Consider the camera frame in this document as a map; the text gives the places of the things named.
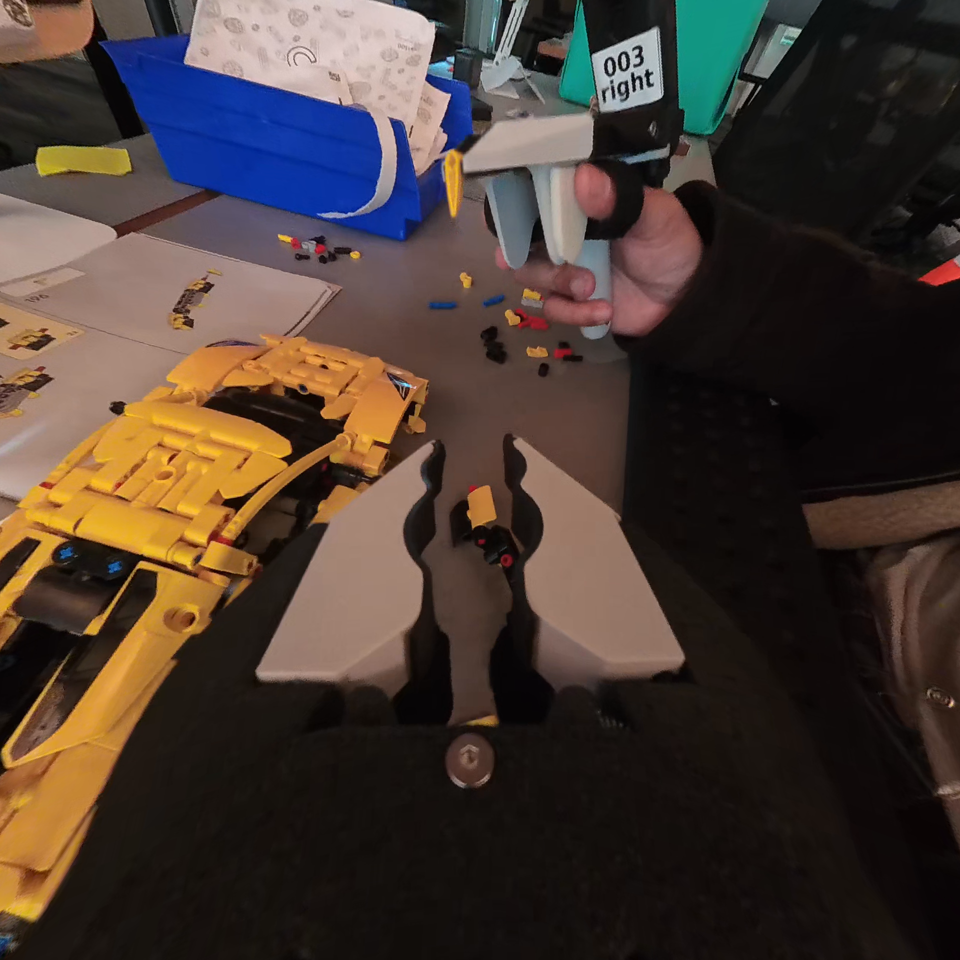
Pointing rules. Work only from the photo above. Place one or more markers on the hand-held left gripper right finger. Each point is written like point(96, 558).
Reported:
point(607, 600)

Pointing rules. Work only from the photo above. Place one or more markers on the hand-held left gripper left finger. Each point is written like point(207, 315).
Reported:
point(345, 600)

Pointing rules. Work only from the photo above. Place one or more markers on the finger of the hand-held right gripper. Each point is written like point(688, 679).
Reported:
point(525, 146)

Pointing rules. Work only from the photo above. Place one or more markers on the yellow pointed panel brick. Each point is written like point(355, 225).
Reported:
point(452, 184)

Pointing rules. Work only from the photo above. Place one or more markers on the black and yellow brick subassembly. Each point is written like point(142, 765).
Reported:
point(495, 544)

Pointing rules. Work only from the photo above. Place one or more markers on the small yellow connector brick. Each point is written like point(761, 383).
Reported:
point(481, 504)

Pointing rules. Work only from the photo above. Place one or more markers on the yellow toy brick car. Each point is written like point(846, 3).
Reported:
point(150, 480)

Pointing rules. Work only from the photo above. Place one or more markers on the person's right forearm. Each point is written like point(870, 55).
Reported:
point(750, 300)

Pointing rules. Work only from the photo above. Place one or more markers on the person's right hand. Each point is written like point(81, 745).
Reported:
point(660, 262)

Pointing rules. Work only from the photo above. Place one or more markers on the wooden tilting book stand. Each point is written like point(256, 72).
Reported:
point(510, 52)

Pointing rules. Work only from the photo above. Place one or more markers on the scattered mixed brick pieces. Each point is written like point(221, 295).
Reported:
point(525, 319)

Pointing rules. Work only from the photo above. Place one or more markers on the black mesh office chair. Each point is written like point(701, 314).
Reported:
point(840, 112)

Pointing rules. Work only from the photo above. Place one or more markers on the small cluster of brick pieces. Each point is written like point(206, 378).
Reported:
point(319, 247)

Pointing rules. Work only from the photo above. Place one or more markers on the white patterned paper bag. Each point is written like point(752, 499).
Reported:
point(300, 45)

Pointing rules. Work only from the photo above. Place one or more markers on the blue plastic bin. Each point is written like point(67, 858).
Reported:
point(262, 142)

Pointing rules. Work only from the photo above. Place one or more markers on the open instruction booklet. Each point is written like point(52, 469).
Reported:
point(225, 285)

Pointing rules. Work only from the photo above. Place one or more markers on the orange striped traffic cone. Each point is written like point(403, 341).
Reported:
point(941, 271)

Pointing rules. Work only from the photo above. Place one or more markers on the yellow paper strip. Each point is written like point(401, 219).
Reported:
point(82, 160)

